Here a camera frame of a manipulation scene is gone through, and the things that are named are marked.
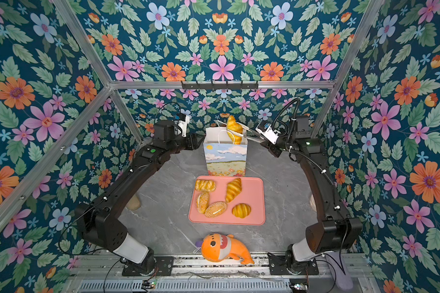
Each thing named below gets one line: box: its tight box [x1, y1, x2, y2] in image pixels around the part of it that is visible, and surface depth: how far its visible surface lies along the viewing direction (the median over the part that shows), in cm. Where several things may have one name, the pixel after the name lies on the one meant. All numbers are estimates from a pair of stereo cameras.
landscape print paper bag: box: [202, 126, 249, 177], surface depth 90 cm
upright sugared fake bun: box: [196, 191, 210, 215], surface depth 90 cm
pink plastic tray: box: [188, 175, 266, 226], surface depth 92 cm
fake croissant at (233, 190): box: [224, 177, 242, 204], surface depth 95 cm
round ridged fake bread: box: [231, 203, 252, 219], surface depth 87 cm
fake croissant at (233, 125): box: [227, 114, 244, 145], surface depth 81 cm
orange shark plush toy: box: [201, 232, 255, 265], surface depth 73 cm
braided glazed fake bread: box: [194, 179, 216, 192], surface depth 95 cm
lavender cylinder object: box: [325, 252, 354, 291], surface depth 69 cm
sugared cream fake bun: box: [204, 200, 228, 218], surface depth 87 cm
